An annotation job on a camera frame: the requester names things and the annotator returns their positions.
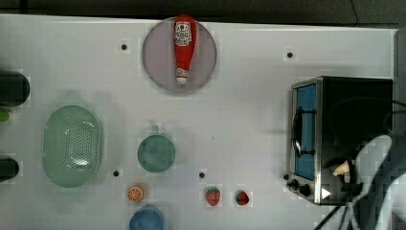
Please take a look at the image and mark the red ketchup bottle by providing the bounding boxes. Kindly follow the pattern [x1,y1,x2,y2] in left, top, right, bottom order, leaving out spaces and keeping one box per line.
[173,14,196,84]

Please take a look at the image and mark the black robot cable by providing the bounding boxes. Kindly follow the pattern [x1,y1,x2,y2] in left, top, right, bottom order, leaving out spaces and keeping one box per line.
[314,99,406,230]

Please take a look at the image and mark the dark red toy strawberry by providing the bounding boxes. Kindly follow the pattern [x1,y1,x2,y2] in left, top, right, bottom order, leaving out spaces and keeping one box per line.
[236,190,250,206]

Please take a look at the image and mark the black toaster oven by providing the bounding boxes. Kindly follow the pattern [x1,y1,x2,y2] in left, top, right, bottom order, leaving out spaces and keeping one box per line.
[285,76,393,205]

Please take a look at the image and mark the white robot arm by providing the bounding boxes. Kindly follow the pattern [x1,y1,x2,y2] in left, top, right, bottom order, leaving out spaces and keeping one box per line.
[344,135,405,230]

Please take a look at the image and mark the grey round plate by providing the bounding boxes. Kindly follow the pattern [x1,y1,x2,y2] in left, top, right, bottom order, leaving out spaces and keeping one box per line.
[142,17,217,93]

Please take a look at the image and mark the green oval colander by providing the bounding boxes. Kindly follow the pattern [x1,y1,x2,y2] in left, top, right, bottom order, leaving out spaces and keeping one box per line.
[42,105,102,188]

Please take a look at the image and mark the black cylindrical cup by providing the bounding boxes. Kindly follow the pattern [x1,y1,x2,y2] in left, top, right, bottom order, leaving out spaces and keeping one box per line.
[0,158,19,182]

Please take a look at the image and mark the blue plastic cup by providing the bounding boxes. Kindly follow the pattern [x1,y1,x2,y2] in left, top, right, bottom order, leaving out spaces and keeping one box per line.
[129,206,164,230]

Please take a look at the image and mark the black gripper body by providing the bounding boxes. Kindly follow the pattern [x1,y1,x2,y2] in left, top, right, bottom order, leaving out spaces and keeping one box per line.
[342,160,363,196]

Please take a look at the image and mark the toy orange slice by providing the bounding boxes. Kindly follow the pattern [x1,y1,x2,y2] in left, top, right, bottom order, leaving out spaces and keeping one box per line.
[126,184,146,203]

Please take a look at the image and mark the peeled toy banana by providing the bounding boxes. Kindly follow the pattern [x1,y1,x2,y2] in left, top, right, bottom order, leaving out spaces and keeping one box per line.
[333,161,350,183]

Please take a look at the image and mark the green plastic mug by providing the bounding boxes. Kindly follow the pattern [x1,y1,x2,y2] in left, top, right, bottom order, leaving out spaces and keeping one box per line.
[137,126,176,173]

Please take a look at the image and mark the black round pan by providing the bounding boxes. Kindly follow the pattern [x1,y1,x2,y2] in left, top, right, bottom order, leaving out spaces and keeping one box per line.
[0,70,31,106]

